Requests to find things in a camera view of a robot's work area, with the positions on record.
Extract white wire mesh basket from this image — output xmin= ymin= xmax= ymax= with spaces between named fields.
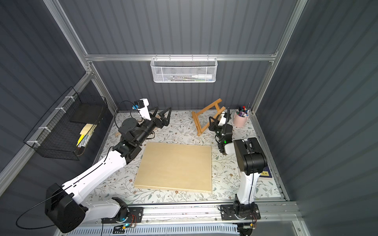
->
xmin=150 ymin=58 xmax=218 ymax=83

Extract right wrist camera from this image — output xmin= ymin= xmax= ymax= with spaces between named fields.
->
xmin=218 ymin=112 xmax=228 ymax=126

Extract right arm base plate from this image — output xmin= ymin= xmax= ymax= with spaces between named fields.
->
xmin=217 ymin=202 xmax=261 ymax=222

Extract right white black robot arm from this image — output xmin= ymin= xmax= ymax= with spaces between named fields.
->
xmin=209 ymin=109 xmax=268 ymax=224

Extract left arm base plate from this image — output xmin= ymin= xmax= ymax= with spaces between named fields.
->
xmin=101 ymin=207 xmax=144 ymax=224

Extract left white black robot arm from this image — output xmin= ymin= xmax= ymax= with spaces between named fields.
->
xmin=45 ymin=107 xmax=172 ymax=233

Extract white marker in basket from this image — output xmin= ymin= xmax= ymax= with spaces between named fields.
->
xmin=192 ymin=74 xmax=213 ymax=81

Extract pink marker bucket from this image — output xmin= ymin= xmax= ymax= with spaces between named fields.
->
xmin=233 ymin=103 xmax=250 ymax=128

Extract dark blue booklet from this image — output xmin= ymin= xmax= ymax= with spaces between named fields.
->
xmin=260 ymin=166 xmax=273 ymax=178

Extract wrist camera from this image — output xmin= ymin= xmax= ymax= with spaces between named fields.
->
xmin=133 ymin=98 xmax=151 ymax=121
xmin=218 ymin=112 xmax=228 ymax=126

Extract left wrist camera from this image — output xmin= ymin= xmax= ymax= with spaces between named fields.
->
xmin=133 ymin=98 xmax=151 ymax=121

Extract plywood board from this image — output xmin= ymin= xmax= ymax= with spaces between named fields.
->
xmin=133 ymin=143 xmax=212 ymax=191
xmin=134 ymin=185 xmax=213 ymax=193

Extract black notebook in basket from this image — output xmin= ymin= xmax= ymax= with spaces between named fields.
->
xmin=69 ymin=103 xmax=106 ymax=124

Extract black wire wall basket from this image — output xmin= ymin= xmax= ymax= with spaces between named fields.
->
xmin=24 ymin=87 xmax=108 ymax=161

